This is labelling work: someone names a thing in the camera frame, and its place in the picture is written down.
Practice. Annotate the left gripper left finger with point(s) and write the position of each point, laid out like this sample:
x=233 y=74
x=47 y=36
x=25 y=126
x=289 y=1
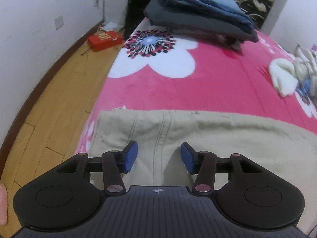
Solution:
x=112 y=164

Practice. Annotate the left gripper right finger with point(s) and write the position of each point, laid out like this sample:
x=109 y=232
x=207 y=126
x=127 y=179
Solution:
x=205 y=165

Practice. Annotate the beige khaki trousers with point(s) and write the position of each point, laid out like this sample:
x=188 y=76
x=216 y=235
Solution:
x=286 y=150

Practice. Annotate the person's left hand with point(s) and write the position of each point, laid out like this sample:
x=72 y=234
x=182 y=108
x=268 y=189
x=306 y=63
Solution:
x=3 y=205

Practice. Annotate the pink floral bed blanket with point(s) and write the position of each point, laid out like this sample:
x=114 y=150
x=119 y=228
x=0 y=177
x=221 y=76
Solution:
x=158 y=70

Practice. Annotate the cream white garment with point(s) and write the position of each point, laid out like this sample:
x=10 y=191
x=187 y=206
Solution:
x=283 y=76

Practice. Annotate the red gift box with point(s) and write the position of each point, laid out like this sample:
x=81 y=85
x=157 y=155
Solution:
x=104 y=40

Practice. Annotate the pink white checkered garment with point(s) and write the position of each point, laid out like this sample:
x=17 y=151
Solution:
x=305 y=68

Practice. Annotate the folded dark grey garment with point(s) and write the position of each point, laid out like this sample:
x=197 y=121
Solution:
x=168 y=17

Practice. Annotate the white water dispenser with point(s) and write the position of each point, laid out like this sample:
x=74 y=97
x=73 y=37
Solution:
x=114 y=14

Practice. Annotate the wall power socket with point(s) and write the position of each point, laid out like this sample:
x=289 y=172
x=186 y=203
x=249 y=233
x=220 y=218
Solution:
x=59 y=22

